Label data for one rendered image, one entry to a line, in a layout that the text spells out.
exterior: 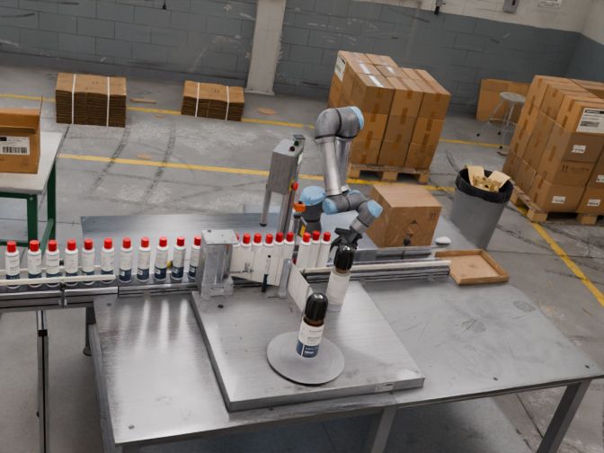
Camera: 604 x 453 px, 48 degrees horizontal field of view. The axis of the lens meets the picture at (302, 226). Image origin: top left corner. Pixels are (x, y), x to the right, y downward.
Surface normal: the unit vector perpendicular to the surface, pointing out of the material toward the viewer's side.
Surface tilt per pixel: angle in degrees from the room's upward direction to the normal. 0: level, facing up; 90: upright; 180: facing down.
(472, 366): 0
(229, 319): 0
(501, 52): 90
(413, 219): 90
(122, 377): 0
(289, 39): 90
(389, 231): 90
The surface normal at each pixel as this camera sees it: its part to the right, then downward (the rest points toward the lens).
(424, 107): 0.19, 0.50
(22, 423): 0.17, -0.86
